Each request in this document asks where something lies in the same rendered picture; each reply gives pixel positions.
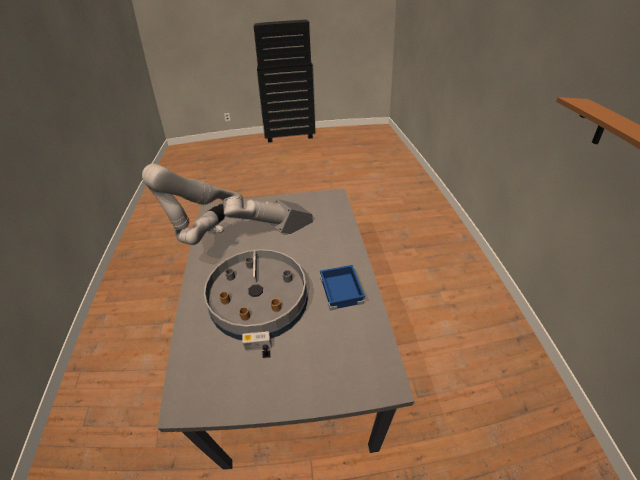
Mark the blue plastic tray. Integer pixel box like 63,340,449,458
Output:
320,265,365,311

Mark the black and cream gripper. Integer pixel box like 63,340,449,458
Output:
202,204,225,234

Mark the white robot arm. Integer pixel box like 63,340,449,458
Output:
142,164,285,245

